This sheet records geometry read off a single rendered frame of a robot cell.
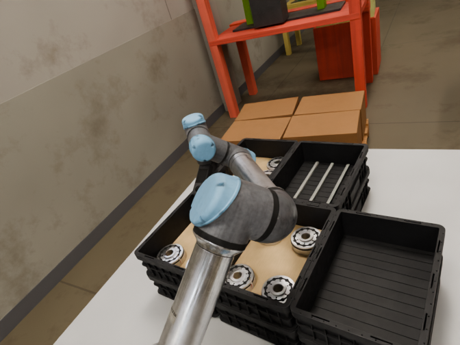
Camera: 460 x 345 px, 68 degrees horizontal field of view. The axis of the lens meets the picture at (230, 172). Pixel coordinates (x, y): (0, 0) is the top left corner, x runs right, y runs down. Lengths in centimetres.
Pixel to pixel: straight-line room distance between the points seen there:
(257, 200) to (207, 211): 10
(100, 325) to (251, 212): 94
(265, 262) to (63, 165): 206
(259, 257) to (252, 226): 53
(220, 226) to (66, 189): 234
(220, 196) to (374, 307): 58
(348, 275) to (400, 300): 15
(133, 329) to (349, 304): 75
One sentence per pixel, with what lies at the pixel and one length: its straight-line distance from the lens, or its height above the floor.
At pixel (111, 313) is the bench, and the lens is 147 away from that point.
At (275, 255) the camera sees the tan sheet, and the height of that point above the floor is 83.
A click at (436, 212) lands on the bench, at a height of 70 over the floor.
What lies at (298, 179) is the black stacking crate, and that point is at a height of 83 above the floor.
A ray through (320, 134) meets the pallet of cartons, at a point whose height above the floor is 43.
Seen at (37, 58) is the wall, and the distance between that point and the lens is 288.
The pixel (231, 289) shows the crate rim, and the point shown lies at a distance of 101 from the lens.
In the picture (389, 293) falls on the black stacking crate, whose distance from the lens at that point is 107.
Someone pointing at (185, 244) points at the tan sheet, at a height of 83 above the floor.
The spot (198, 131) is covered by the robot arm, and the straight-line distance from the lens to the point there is 106.
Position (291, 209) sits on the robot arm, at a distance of 73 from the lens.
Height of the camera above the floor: 169
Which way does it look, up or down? 31 degrees down
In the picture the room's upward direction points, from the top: 18 degrees counter-clockwise
